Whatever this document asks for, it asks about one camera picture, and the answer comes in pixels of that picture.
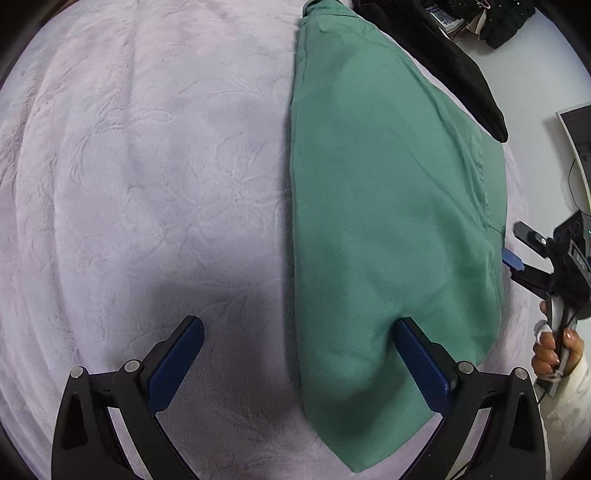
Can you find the green button shirt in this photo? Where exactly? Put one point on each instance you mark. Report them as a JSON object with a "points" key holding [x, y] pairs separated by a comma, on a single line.
{"points": [[378, 207]]}

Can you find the patterned packet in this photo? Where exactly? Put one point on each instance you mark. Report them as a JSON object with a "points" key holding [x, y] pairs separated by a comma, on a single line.
{"points": [[445, 18]]}

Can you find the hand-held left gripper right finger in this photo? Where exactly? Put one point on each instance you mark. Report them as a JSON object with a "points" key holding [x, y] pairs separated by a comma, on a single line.
{"points": [[420, 360]]}

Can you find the person's right forearm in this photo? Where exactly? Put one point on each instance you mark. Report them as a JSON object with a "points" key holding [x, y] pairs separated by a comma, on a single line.
{"points": [[570, 424]]}

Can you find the black garment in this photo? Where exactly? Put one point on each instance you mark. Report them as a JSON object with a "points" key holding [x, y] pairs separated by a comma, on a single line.
{"points": [[461, 69]]}

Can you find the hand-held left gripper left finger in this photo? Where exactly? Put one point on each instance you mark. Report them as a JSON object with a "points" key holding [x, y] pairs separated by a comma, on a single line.
{"points": [[178, 357]]}

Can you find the lilac fleece blanket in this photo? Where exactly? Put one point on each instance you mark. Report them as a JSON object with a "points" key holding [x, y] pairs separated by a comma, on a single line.
{"points": [[138, 184]]}

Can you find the grey monitor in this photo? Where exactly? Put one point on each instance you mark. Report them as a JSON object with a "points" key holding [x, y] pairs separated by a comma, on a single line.
{"points": [[579, 138]]}

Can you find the black knitted clothing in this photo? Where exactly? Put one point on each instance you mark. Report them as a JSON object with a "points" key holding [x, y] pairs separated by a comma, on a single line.
{"points": [[505, 23]]}

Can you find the person's right hand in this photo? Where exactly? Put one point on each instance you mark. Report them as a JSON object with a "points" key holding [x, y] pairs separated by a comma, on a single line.
{"points": [[545, 350]]}

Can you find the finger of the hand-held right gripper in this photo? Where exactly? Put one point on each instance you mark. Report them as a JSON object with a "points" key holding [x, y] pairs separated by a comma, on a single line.
{"points": [[530, 236], [513, 261]]}

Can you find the pink clothes hanger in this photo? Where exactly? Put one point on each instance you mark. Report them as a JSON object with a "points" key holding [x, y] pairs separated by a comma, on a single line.
{"points": [[485, 3]]}

